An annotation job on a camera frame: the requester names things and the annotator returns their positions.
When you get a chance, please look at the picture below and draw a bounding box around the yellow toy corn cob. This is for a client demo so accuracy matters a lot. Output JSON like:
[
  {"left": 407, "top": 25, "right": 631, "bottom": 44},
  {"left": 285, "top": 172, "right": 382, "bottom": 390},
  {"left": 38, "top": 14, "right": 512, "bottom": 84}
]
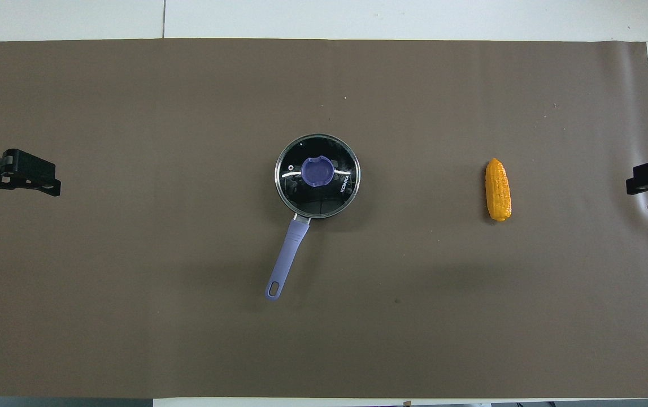
[{"left": 485, "top": 158, "right": 512, "bottom": 222}]

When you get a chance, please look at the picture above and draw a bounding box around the glass lid purple knob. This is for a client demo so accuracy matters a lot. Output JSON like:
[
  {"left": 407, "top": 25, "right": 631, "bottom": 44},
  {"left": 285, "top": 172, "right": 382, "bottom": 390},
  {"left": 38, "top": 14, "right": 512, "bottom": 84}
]
[{"left": 275, "top": 134, "right": 362, "bottom": 219}]

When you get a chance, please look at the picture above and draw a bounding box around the brown table mat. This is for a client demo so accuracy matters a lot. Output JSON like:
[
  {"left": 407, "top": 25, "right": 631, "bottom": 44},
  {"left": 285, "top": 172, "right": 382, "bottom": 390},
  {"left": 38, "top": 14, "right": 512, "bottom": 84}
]
[{"left": 0, "top": 38, "right": 648, "bottom": 399}]

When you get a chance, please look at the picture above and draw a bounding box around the black pot purple handle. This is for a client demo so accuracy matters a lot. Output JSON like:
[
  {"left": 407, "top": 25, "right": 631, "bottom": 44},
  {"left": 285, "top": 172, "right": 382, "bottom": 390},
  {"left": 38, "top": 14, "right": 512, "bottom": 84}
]
[{"left": 265, "top": 134, "right": 362, "bottom": 301}]

